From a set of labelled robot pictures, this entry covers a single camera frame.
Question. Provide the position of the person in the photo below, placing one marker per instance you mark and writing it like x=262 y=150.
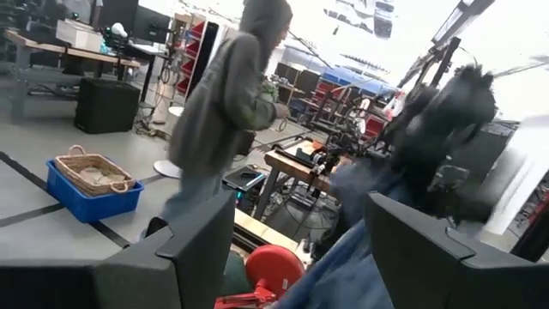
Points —
x=223 y=107

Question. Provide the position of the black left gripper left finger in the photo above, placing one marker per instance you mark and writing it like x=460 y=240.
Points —
x=188 y=257

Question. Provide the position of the beige cloth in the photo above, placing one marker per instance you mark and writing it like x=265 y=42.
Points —
x=100 y=176

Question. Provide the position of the wooden workbench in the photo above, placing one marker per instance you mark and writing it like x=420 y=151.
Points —
x=296 y=169

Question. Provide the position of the blue table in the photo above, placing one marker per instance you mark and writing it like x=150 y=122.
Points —
x=356 y=81

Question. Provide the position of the metal frame pole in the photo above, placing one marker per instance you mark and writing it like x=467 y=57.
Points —
x=446 y=47

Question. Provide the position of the wooden desk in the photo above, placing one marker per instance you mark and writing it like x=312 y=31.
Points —
x=38 y=47

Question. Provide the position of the white pedestal stool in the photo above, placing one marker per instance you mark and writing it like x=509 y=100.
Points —
x=167 y=169

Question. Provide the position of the blue denim jeans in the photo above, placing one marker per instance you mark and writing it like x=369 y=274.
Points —
x=343 y=266

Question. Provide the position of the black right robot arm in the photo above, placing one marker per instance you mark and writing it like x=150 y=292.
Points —
x=442 y=124

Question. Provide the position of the black flat device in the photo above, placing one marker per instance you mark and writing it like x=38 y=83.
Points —
x=242 y=178

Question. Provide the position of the blue plastic bin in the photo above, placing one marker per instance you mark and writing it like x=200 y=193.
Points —
x=92 y=206

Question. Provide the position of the black box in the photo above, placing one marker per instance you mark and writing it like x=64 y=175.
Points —
x=107 y=105

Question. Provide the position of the white box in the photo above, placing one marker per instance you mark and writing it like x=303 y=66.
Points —
x=79 y=36

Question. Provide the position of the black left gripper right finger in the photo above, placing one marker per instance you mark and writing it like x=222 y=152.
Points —
x=420 y=266

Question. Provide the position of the dark green garment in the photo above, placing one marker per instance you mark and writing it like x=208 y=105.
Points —
x=235 y=276

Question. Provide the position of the red round disc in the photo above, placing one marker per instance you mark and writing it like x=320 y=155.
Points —
x=274 y=268

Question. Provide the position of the black monitor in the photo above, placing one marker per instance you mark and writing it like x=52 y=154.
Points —
x=150 y=23

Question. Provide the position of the shelf with red bins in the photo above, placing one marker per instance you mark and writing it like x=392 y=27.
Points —
x=191 y=51

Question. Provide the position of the red metal bar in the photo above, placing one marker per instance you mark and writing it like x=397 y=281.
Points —
x=244 y=298

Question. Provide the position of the white round lamp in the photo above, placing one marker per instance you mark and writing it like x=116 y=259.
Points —
x=118 y=30

